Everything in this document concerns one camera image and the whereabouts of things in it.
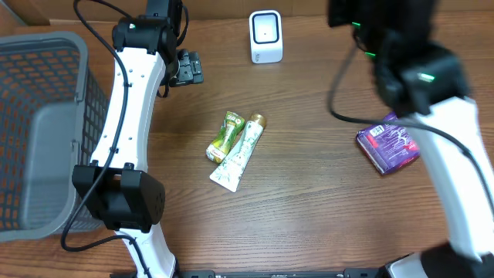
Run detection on white barcode scanner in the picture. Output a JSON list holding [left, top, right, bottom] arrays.
[[249, 10, 283, 64]]

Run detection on grey plastic shopping basket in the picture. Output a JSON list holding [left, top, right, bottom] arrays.
[[1, 32, 109, 242]]

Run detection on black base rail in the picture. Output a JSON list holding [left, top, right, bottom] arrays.
[[172, 268, 389, 278]]

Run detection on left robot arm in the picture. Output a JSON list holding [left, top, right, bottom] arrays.
[[61, 1, 204, 277]]

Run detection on purple sanitary pad pack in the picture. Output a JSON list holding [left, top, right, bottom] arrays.
[[356, 124, 420, 175]]

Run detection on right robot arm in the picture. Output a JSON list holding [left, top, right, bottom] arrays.
[[328, 0, 493, 278]]

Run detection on white tube with gold cap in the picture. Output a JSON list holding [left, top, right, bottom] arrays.
[[209, 114, 266, 192]]

